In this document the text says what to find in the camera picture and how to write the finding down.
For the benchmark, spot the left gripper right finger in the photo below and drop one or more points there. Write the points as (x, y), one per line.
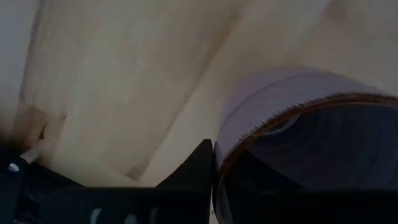
(311, 208)

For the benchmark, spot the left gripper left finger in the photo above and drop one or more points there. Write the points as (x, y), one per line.
(140, 205)

